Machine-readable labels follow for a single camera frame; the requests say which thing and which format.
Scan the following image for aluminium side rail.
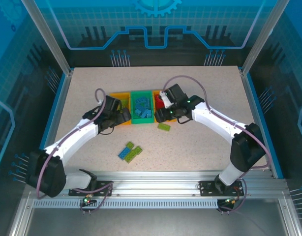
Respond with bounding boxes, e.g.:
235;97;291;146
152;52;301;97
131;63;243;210
239;70;276;177
42;70;74;153

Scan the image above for yellow plastic bin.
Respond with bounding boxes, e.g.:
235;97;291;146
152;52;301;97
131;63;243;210
152;89;178;123
108;91;132;126

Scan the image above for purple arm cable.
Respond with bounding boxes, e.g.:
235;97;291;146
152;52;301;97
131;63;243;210
36;88;115;216
163;75;271;214

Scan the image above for blue frame edge strip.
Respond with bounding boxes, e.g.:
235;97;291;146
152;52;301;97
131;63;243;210
39;72;68;152
246;73;284;179

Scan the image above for aluminium frame post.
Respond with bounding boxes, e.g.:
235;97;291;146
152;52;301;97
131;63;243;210
241;0;291;76
21;0;74;76

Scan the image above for small connector board with LED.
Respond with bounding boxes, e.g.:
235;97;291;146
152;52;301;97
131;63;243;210
219;196;242;206
82;194;97;207

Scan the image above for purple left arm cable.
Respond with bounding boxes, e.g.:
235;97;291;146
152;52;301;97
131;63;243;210
36;88;115;216

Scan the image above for green plastic bin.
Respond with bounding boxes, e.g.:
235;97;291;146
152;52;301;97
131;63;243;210
130;90;155;125

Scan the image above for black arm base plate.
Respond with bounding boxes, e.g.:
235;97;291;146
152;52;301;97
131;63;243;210
68;180;114;197
199;180;245;197

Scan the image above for wide aluminium frame rail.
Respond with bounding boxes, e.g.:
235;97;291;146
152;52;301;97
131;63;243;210
24;171;288;200

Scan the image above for slotted grey cable duct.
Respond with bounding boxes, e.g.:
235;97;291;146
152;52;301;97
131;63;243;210
32;199;220;208

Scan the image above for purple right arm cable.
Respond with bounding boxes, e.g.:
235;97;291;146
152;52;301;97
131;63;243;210
163;75;271;214

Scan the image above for grey metal sheet panel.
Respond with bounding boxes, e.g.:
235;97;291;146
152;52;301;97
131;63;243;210
25;207;286;236

